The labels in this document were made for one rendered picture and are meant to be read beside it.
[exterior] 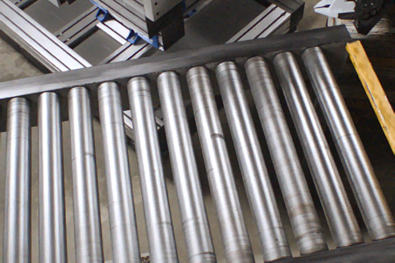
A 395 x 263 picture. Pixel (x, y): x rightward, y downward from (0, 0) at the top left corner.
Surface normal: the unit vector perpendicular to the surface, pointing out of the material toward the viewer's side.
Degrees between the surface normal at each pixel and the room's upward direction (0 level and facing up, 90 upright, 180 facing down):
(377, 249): 0
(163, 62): 0
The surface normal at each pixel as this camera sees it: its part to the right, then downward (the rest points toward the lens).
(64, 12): -0.05, -0.57
